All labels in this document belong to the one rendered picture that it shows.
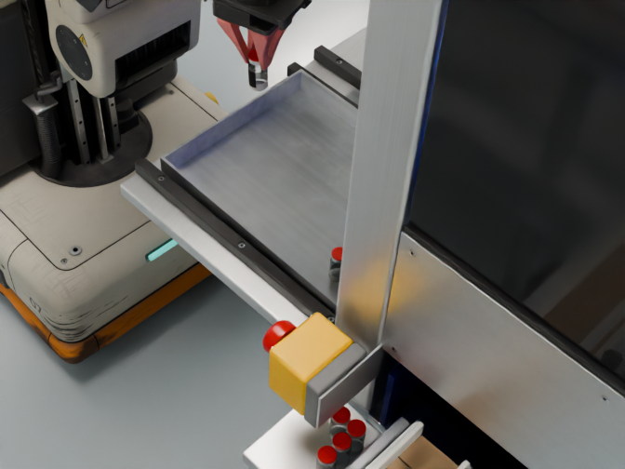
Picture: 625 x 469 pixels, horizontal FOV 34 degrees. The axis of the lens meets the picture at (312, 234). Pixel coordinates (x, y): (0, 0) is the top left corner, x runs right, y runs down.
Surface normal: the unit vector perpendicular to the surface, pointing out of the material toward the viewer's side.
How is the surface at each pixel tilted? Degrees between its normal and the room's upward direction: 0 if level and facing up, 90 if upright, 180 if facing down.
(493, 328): 90
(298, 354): 0
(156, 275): 90
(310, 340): 0
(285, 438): 0
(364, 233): 90
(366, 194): 90
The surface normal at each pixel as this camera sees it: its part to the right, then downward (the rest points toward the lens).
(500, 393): -0.70, 0.53
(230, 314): 0.04, -0.63
